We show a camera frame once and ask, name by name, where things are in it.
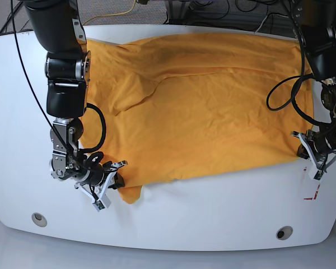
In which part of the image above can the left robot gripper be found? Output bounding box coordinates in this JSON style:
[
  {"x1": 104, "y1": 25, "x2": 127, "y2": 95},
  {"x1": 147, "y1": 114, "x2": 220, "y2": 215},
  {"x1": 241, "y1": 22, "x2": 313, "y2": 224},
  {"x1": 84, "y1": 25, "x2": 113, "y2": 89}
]
[{"x1": 291, "y1": 127, "x2": 336, "y2": 173}]

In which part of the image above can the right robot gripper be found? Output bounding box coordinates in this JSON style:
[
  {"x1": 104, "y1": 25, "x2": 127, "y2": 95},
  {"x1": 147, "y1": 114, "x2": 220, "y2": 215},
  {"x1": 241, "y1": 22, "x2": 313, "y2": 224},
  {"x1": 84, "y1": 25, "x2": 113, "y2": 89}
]
[{"x1": 74, "y1": 160, "x2": 128, "y2": 203}]

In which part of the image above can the orange yellow t-shirt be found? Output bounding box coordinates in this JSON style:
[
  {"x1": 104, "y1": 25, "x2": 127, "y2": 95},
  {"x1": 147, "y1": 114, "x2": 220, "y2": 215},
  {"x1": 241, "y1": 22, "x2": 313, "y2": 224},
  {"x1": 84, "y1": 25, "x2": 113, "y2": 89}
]
[{"x1": 87, "y1": 33, "x2": 311, "y2": 204}]

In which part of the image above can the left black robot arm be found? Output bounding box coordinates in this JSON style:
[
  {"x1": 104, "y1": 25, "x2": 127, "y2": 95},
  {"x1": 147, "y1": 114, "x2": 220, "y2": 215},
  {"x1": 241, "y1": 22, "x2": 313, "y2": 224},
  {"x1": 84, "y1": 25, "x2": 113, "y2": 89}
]
[{"x1": 291, "y1": 1, "x2": 336, "y2": 180}]

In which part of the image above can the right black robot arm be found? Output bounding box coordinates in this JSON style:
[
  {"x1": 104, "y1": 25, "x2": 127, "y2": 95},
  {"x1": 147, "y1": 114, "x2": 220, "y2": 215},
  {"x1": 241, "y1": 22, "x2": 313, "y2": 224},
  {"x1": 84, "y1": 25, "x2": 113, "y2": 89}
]
[{"x1": 23, "y1": 1, "x2": 127, "y2": 210}]

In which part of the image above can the red tape rectangle marking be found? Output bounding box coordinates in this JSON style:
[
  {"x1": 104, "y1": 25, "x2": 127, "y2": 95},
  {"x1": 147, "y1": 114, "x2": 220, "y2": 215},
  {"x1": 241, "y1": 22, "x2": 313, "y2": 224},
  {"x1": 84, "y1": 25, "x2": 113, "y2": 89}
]
[{"x1": 299, "y1": 167, "x2": 320, "y2": 201}]

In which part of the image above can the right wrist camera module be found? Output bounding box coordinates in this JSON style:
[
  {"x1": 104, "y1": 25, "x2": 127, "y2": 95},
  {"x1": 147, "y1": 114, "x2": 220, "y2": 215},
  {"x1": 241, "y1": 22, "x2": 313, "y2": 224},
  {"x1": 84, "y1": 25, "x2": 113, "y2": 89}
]
[{"x1": 92, "y1": 195, "x2": 111, "y2": 212}]

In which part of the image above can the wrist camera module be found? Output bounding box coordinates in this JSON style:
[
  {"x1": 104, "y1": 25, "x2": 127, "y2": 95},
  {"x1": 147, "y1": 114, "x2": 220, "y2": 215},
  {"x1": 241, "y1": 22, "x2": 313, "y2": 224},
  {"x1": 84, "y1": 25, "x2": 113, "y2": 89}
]
[
  {"x1": 92, "y1": 195, "x2": 111, "y2": 212},
  {"x1": 308, "y1": 164, "x2": 324, "y2": 181}
]

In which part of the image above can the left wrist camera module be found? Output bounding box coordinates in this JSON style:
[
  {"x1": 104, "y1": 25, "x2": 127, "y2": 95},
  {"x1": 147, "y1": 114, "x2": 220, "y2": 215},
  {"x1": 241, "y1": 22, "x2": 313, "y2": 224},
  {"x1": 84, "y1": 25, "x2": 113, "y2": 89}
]
[{"x1": 308, "y1": 164, "x2": 324, "y2": 181}]

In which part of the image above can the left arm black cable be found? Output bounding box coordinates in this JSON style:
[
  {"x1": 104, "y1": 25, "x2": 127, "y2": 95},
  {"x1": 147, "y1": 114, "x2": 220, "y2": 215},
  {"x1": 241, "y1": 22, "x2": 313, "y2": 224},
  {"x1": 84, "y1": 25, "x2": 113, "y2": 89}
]
[{"x1": 266, "y1": 0, "x2": 331, "y2": 127}]

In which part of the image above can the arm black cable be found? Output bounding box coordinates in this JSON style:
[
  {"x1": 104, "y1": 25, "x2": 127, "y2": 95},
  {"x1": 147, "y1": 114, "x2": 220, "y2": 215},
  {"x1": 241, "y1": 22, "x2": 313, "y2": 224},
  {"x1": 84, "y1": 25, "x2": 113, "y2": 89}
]
[
  {"x1": 11, "y1": 0, "x2": 106, "y2": 174},
  {"x1": 266, "y1": 0, "x2": 331, "y2": 127}
]

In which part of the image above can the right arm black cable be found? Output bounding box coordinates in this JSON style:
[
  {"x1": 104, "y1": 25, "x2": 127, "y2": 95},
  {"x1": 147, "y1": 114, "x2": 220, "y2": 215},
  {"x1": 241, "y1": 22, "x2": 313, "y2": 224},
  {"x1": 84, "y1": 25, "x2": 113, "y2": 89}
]
[{"x1": 11, "y1": 0, "x2": 106, "y2": 174}]

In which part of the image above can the right table cable grommet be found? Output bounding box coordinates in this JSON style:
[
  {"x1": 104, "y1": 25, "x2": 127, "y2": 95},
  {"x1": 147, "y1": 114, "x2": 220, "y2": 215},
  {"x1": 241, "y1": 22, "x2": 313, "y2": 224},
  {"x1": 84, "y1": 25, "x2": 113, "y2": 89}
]
[{"x1": 276, "y1": 226, "x2": 293, "y2": 240}]

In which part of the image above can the table cable grommet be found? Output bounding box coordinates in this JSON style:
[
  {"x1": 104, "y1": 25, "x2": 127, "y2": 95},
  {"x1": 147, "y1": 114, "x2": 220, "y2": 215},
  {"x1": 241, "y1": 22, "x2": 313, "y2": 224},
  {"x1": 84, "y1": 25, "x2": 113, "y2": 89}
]
[
  {"x1": 31, "y1": 213, "x2": 47, "y2": 228},
  {"x1": 276, "y1": 226, "x2": 293, "y2": 240}
]

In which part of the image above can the left table cable grommet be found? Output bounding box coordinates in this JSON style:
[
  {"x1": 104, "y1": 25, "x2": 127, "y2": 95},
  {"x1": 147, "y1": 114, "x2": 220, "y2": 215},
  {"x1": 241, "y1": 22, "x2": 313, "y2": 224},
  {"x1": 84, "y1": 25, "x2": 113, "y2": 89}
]
[{"x1": 31, "y1": 213, "x2": 47, "y2": 228}]

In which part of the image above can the white cable on floor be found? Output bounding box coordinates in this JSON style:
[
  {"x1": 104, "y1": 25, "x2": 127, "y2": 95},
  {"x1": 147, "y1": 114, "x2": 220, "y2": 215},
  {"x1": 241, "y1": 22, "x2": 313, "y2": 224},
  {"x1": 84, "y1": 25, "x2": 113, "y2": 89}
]
[{"x1": 254, "y1": 11, "x2": 291, "y2": 33}]

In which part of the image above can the yellow cable on floor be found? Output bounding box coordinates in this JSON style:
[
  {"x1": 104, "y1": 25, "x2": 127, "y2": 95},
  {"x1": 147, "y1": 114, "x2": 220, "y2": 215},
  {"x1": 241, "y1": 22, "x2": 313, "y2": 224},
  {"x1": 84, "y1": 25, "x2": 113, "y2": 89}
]
[{"x1": 82, "y1": 0, "x2": 137, "y2": 26}]

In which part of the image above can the black cable on floor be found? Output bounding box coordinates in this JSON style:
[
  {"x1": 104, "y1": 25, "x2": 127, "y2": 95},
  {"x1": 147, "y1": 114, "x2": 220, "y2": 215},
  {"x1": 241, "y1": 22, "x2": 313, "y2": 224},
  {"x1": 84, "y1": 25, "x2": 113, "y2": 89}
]
[{"x1": 0, "y1": 0, "x2": 26, "y2": 33}]

